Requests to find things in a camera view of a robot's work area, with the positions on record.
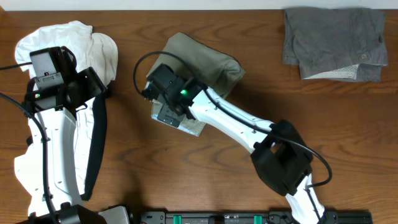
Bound khaki green shorts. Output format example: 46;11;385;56
147;32;246;137

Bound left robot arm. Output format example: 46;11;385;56
14;47;131;223

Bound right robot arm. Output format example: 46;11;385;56
142;64;326;223

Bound white shirt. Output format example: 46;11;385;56
14;21;118;217

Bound folded grey shorts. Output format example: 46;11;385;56
282;7;388;82

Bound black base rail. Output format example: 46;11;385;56
132;211;373;224

